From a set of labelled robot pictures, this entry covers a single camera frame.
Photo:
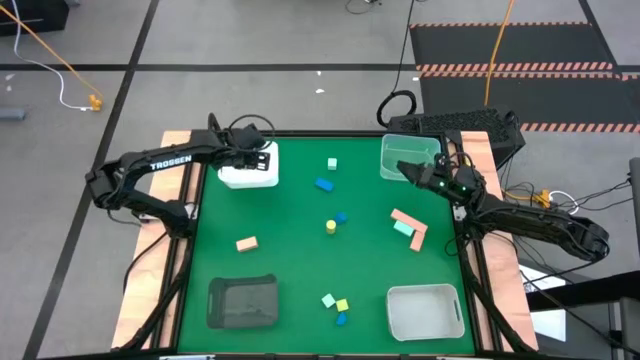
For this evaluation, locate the grey floor object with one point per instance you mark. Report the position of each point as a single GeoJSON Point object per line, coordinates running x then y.
{"type": "Point", "coordinates": [12, 114]}

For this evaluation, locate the black box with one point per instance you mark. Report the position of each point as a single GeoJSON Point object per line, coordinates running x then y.
{"type": "Point", "coordinates": [30, 15]}

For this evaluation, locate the white board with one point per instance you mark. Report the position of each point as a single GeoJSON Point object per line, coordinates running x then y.
{"type": "Point", "coordinates": [547, 320]}

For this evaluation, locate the translucent white plastic bin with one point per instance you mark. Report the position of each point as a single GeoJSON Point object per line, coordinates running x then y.
{"type": "Point", "coordinates": [425, 312]}

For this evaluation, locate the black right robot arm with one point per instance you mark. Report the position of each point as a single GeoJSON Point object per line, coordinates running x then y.
{"type": "Point", "coordinates": [540, 225]}

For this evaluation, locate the green table mat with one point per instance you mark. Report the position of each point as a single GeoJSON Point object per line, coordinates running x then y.
{"type": "Point", "coordinates": [300, 260]}

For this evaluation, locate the yellow-green cube block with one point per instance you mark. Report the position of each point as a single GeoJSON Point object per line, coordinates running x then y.
{"type": "Point", "coordinates": [342, 305]}

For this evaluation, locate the long pink block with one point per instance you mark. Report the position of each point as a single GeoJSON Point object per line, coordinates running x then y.
{"type": "Point", "coordinates": [409, 220]}

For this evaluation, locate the clear plastic bin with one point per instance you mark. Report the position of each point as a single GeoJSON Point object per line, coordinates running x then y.
{"type": "Point", "coordinates": [400, 150]}

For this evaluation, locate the blue rectangular block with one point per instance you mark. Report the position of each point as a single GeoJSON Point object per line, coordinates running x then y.
{"type": "Point", "coordinates": [324, 184]}

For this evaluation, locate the mint rectangular block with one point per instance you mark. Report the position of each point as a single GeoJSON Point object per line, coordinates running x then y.
{"type": "Point", "coordinates": [403, 228]}

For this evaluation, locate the black hazard-striped floor mat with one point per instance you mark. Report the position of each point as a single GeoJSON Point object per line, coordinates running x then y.
{"type": "Point", "coordinates": [540, 45]}

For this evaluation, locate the yellow cylinder block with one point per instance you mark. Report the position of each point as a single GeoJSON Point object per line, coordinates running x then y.
{"type": "Point", "coordinates": [330, 227]}

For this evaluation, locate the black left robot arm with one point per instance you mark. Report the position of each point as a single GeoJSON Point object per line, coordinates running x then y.
{"type": "Point", "coordinates": [170, 162]}

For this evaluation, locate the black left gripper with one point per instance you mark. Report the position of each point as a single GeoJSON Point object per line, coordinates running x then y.
{"type": "Point", "coordinates": [235, 156]}

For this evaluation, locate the grey post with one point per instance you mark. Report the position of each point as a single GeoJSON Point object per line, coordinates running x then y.
{"type": "Point", "coordinates": [635, 200]}

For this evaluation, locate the blue rounded block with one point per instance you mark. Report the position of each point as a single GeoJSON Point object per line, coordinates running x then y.
{"type": "Point", "coordinates": [341, 319]}

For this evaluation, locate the short pink block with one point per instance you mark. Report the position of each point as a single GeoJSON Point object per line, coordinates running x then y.
{"type": "Point", "coordinates": [247, 244]}
{"type": "Point", "coordinates": [417, 241]}

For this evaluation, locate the black beam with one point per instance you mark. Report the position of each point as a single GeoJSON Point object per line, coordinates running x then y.
{"type": "Point", "coordinates": [580, 294]}

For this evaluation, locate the black computer tower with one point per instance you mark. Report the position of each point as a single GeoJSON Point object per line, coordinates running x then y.
{"type": "Point", "coordinates": [450, 122]}

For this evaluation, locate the dark grey plastic bin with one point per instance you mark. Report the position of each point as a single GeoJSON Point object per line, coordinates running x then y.
{"type": "Point", "coordinates": [242, 302]}

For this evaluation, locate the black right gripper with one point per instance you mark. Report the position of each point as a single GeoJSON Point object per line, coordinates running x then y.
{"type": "Point", "coordinates": [450, 186]}

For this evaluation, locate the mint cube block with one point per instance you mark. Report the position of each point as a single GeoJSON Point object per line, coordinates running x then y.
{"type": "Point", "coordinates": [332, 163]}
{"type": "Point", "coordinates": [328, 300]}

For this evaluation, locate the yellow power plug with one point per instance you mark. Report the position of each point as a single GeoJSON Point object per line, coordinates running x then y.
{"type": "Point", "coordinates": [542, 199]}

